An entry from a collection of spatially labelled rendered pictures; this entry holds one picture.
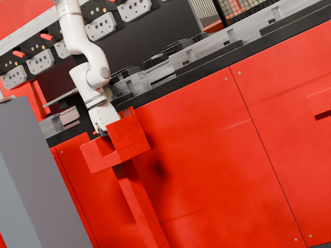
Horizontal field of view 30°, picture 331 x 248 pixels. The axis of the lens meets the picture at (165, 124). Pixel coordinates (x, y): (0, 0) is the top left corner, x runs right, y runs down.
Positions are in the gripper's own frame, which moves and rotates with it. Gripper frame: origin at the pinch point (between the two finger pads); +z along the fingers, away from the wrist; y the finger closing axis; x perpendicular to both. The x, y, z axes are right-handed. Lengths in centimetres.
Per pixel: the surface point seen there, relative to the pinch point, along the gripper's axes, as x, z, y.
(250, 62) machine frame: 48, -4, -32
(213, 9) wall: -371, -64, -577
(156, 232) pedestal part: -2.1, 38.3, 1.6
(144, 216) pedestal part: -2.2, 30.5, 3.6
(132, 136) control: 4.9, 1.0, -3.6
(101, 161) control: -6.1, 4.1, 6.5
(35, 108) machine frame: -126, -30, -60
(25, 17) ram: -52, -67, -28
